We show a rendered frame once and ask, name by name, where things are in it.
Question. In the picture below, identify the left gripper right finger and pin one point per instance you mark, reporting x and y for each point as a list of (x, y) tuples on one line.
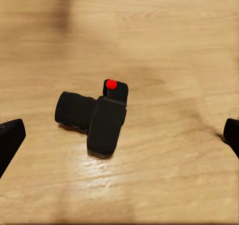
[(231, 134)]

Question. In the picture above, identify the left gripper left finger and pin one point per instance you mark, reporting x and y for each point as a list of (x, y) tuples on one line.
[(12, 134)]

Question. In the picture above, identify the digital camera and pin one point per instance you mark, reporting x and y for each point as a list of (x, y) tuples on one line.
[(102, 118)]

